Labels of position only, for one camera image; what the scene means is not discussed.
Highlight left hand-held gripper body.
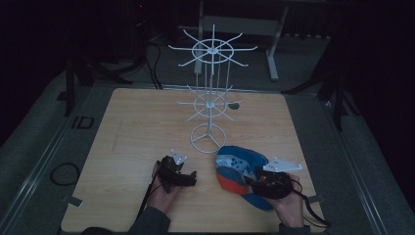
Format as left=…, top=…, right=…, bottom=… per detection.
left=157, top=149, right=189, bottom=194

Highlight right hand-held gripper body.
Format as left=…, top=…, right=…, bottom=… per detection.
left=252, top=157, right=303, bottom=201

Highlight blue and orange cap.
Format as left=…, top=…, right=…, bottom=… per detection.
left=214, top=145, right=276, bottom=212

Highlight white wire rack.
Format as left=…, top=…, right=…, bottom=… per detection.
left=167, top=23, right=258, bottom=155

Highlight person's left hand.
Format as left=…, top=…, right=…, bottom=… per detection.
left=146, top=162, right=184, bottom=215

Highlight person's right hand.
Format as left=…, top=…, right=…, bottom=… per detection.
left=262, top=172, right=305, bottom=228

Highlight grey tape piece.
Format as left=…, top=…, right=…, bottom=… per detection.
left=306, top=194, right=326, bottom=205
left=62, top=195, right=84, bottom=209

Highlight black stand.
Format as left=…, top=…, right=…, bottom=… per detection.
left=64, top=19, right=155, bottom=118
left=282, top=38, right=361, bottom=132

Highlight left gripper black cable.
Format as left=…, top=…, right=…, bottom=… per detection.
left=135, top=160, right=164, bottom=221

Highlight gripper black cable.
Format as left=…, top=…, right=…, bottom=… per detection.
left=135, top=160, right=164, bottom=221
left=292, top=179, right=331, bottom=228

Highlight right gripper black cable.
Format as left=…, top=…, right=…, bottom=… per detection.
left=292, top=179, right=331, bottom=228

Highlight black rectangular bracket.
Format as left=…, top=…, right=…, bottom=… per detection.
left=70, top=115, right=95, bottom=130

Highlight black floor cables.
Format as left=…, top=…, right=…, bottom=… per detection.
left=143, top=35, right=164, bottom=91

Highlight black cable loop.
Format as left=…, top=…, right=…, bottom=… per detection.
left=49, top=162, right=81, bottom=187

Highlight white metal desk frame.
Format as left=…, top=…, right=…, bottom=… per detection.
left=194, top=0, right=292, bottom=82

